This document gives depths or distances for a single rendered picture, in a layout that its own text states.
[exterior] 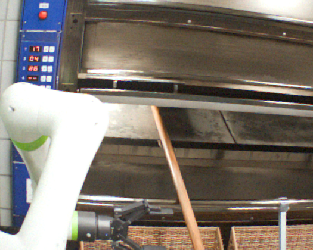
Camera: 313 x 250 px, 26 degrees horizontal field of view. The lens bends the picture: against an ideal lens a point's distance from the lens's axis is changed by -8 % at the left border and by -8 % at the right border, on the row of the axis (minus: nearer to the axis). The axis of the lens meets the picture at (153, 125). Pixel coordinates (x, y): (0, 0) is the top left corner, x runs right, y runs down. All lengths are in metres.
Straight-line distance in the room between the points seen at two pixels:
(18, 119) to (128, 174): 1.04
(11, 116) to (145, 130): 1.10
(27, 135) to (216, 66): 0.96
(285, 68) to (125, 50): 0.59
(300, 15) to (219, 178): 0.72
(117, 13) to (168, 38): 0.21
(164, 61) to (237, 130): 0.52
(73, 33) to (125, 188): 0.63
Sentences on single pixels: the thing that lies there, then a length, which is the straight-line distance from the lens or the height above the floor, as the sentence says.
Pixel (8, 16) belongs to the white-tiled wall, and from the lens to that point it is 2.39.
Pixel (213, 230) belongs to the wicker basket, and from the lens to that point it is 2.78.
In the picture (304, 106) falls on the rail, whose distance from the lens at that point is 2.49.
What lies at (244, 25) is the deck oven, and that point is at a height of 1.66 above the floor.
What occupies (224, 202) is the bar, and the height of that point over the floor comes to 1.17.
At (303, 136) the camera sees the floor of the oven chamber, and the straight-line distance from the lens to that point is 2.89.
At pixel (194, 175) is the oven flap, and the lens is 2.68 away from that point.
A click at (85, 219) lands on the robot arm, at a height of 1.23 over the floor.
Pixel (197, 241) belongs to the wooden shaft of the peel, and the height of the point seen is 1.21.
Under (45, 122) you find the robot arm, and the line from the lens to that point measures 1.65.
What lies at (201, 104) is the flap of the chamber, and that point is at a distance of 2.38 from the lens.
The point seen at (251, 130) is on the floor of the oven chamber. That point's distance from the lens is 2.84.
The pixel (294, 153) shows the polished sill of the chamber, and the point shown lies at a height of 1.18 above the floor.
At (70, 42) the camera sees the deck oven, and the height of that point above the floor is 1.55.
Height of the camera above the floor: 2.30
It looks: 24 degrees down
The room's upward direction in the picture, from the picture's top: 7 degrees clockwise
